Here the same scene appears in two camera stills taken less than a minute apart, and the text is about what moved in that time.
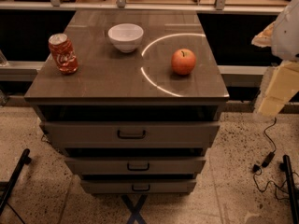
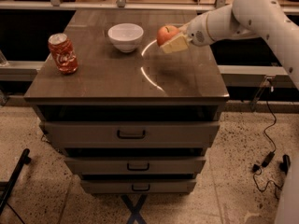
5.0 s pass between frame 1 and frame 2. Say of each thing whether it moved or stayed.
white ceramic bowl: stayed
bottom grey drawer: stayed
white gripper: moved
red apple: moved
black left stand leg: stayed
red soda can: stayed
